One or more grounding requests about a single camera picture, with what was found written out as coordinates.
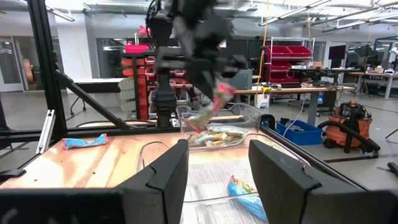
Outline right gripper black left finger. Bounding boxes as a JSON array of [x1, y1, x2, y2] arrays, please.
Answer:
[[0, 139, 190, 224]]

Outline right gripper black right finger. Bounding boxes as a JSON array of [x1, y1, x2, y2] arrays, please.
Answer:
[[248, 139, 398, 224]]

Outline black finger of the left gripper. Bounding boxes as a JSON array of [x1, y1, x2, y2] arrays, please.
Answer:
[[192, 70, 216, 101], [214, 73, 230, 91]]

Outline orange green granola bar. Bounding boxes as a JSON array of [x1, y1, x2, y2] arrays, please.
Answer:
[[210, 125, 249, 136]]

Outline blue silver granola bar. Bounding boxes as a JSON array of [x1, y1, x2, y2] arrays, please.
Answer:
[[191, 133, 215, 144]]

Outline grey metal box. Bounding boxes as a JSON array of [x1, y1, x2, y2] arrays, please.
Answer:
[[228, 68, 253, 91]]

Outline clear plastic bin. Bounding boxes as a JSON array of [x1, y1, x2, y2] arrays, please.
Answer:
[[176, 103, 264, 150], [136, 133, 312, 224]]

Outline white bucket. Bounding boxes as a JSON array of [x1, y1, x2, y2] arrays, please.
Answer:
[[254, 92, 271, 109]]

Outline blue storage bin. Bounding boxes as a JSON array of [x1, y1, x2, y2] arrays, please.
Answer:
[[275, 117, 324, 146]]

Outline parts shelf orange drawers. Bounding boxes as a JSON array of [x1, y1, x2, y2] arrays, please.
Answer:
[[119, 52, 200, 122]]

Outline red bin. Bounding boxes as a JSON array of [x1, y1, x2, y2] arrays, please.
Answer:
[[124, 44, 150, 54]]

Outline wooden workbench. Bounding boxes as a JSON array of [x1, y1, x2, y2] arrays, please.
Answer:
[[234, 84, 357, 127]]

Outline orange shop vacuum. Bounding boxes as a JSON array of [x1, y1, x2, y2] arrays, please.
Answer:
[[317, 100, 382, 154]]

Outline white top bench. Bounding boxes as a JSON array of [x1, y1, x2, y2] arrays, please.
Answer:
[[71, 77, 131, 94]]

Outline light wooden table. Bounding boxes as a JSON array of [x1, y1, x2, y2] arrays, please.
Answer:
[[348, 71, 398, 100]]

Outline yellow hanging cord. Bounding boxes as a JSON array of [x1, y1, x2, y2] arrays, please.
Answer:
[[256, 0, 270, 94]]

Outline wire rack red bins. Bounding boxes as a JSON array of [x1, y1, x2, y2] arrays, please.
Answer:
[[266, 36, 315, 86]]

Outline silver aluminium bracket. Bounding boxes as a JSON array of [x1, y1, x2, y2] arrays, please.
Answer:
[[35, 108, 57, 155]]

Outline black aluminium table frame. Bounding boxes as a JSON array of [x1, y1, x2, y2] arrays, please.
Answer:
[[0, 0, 374, 190]]

